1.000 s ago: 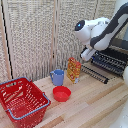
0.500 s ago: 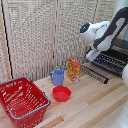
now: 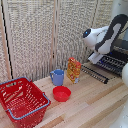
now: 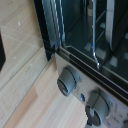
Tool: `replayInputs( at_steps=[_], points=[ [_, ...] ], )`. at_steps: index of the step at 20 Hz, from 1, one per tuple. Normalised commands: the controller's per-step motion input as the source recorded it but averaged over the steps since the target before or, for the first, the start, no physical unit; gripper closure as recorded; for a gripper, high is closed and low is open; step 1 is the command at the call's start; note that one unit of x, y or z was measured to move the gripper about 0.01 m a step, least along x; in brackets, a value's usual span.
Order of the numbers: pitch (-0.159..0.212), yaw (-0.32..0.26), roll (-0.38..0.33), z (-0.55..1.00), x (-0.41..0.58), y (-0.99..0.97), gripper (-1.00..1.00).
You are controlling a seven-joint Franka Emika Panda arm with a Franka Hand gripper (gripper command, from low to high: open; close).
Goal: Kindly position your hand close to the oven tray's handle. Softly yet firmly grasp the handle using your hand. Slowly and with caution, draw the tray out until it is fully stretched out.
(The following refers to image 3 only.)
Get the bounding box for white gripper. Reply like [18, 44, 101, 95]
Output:
[87, 50, 105, 65]

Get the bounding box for black toaster oven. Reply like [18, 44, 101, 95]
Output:
[96, 37, 128, 78]

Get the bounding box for orange yellow food box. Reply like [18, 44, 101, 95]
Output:
[66, 56, 83, 85]

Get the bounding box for blue plastic mug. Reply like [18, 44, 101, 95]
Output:
[49, 69, 65, 87]

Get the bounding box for red plastic bowl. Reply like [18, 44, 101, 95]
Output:
[52, 85, 72, 103]

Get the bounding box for red plastic shopping basket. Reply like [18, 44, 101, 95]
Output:
[0, 76, 52, 128]

